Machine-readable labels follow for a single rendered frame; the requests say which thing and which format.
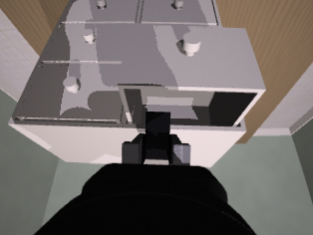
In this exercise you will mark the small grey chest of drawers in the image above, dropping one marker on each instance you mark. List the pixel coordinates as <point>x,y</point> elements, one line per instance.
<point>98,142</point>

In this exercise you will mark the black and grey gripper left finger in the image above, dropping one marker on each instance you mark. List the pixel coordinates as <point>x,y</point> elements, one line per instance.
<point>135,151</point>

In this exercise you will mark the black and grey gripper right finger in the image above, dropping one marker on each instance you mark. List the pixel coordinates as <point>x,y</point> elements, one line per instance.
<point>178,152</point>

